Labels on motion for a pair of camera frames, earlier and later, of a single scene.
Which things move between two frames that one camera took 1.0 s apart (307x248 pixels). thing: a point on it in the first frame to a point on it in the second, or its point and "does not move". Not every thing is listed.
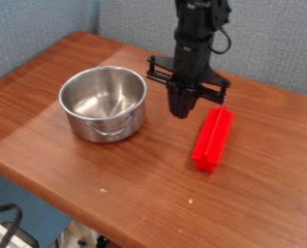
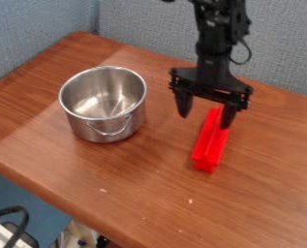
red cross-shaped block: (209, 147) does not move
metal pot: (105, 99) does not move
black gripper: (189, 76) to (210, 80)
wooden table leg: (77, 236) does not move
